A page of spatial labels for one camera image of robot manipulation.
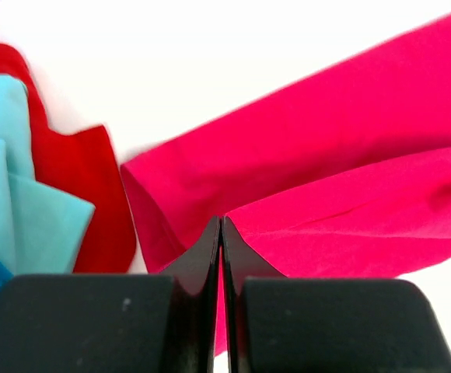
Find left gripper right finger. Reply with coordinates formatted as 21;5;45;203
221;218;451;372

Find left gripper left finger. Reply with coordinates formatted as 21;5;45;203
0;218;221;372

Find magenta t shirt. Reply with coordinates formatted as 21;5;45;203
120;5;451;357

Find teal folded t shirt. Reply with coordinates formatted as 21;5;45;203
0;75;95;274

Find red folded t shirt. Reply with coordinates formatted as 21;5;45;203
0;44;136;273

